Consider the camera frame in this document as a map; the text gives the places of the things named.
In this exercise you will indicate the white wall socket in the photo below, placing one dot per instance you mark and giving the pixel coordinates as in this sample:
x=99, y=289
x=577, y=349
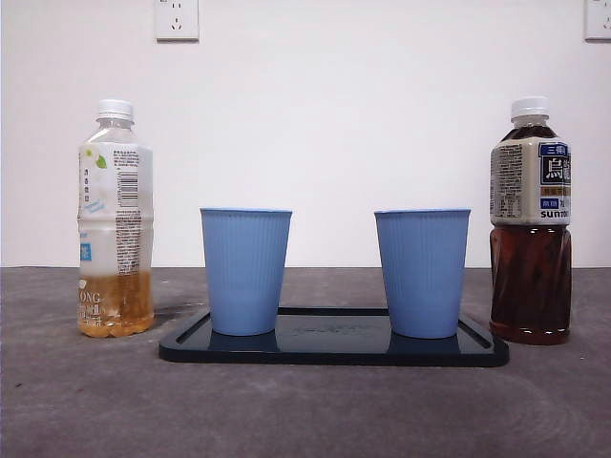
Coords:
x=177, y=21
x=599, y=19

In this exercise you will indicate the blue ribbed plastic cup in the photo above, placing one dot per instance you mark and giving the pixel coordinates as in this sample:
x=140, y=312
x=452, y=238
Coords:
x=422, y=272
x=244, y=272

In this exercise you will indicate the dark blue rectangular tray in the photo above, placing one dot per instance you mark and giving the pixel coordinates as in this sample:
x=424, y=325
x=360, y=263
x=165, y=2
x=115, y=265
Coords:
x=334, y=349

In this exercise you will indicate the pale tea bottle white label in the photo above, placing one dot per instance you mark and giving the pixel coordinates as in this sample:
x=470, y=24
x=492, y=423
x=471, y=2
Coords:
x=117, y=229

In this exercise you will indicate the dark oolong tea bottle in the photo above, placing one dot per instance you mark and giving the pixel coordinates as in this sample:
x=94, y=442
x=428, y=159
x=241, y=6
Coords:
x=530, y=286

